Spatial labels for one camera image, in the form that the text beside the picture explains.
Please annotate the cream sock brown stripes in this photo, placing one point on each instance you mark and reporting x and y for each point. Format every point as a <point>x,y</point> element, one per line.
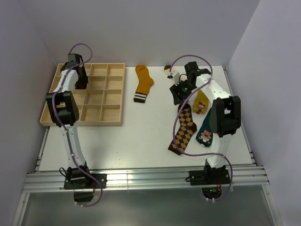
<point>167,69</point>

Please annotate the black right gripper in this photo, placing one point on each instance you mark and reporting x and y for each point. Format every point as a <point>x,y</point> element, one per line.
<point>178,99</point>

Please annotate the brown yellow argyle sock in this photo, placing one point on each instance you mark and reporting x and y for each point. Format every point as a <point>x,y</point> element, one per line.
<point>185,132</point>

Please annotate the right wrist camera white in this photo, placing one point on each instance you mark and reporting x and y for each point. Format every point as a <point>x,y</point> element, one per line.
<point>175,76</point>

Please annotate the yellow sock bear motif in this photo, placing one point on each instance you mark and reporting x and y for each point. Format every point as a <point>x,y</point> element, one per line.
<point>201,103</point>

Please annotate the wooden compartment tray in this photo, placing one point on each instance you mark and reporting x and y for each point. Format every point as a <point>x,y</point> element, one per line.
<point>101,103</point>

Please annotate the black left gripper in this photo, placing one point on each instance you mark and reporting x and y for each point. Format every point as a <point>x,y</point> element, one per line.
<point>84,78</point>

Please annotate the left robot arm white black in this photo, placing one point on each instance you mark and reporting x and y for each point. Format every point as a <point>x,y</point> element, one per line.
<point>64,113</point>

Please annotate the black red yellow argyle sock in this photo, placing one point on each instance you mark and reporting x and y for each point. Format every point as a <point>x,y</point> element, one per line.
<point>81,86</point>

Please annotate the mustard sock brown white stripes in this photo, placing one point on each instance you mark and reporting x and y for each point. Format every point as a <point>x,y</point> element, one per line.
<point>144,85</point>

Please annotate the aluminium rail frame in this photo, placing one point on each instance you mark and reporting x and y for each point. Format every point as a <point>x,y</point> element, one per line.
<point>134,155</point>

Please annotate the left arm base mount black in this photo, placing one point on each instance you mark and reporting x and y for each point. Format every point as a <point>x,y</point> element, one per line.
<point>83,186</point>

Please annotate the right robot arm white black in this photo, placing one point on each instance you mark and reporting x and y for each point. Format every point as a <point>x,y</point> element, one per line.
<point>225,113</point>

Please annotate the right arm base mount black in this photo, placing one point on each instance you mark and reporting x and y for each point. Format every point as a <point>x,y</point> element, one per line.
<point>214,178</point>

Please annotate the dark green sock bear motif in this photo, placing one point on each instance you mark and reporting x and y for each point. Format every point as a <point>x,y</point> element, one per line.
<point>205,134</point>

